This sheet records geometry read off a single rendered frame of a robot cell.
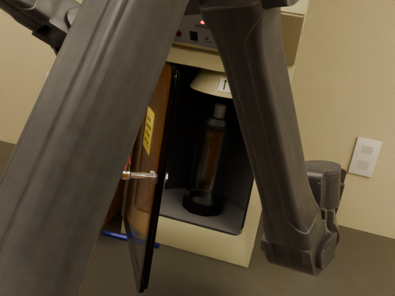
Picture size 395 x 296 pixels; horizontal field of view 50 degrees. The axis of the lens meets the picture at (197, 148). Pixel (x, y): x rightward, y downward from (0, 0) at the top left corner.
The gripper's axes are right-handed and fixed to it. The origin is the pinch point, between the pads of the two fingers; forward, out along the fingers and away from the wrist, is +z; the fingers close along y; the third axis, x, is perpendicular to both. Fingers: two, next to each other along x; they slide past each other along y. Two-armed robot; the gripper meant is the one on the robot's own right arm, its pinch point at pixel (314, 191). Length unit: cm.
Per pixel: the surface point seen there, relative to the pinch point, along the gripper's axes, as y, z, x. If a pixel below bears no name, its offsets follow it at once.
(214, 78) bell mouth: 14.9, 14.8, 25.1
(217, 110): 7.3, 20.0, 24.0
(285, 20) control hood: 28.8, 1.5, 12.0
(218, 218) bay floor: -18.4, 18.0, 18.5
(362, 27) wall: 33, 55, -7
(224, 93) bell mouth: 12.6, 13.5, 22.0
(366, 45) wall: 28, 55, -9
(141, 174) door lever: 0.2, -13.6, 29.1
